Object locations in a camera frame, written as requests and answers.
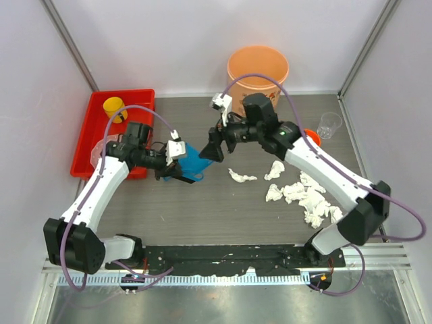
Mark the aluminium rail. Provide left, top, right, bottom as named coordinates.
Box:
left=42, top=242, right=412, bottom=273

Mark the white cable duct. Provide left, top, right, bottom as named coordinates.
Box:
left=57, top=273, right=311, bottom=286

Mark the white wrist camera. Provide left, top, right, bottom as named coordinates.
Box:
left=210, top=93, right=232, bottom=127
left=165, top=130, right=187, bottom=166

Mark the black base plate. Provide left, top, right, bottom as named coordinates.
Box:
left=120, top=244, right=346, bottom=277

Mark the blue plastic dustpan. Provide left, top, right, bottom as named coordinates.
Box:
left=179, top=143, right=213, bottom=174

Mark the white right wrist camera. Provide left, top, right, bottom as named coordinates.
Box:
left=210, top=93, right=232, bottom=127

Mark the clear plastic cup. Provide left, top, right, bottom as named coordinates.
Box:
left=317, top=112, right=343, bottom=140

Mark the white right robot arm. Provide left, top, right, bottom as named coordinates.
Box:
left=199, top=93, right=391, bottom=267

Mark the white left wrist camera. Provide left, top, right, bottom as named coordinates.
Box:
left=165, top=130, right=187, bottom=166

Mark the white paper scrap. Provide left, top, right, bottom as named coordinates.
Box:
left=264, top=161, right=285, bottom=181
left=282, top=182, right=308, bottom=204
left=228, top=168, right=258, bottom=183
left=265, top=184, right=284, bottom=202
left=298, top=171, right=343, bottom=229

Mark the yellow cup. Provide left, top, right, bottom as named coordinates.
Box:
left=103, top=97, right=128, bottom=124

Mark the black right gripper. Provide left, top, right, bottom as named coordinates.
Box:
left=199, top=110, right=262, bottom=163

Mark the clear plastic item in bin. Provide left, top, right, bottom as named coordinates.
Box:
left=90, top=134, right=122, bottom=169

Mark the orange bowl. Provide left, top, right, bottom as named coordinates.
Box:
left=303, top=129, right=321, bottom=147

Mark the red plastic bin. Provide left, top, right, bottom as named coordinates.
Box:
left=70, top=89, right=155, bottom=180

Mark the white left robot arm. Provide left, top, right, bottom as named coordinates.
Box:
left=43, top=121, right=189, bottom=274

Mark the blue hand brush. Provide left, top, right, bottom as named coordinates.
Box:
left=183, top=173, right=204, bottom=182

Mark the orange capybara bucket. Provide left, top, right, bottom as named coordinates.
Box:
left=227, top=45, right=289, bottom=116

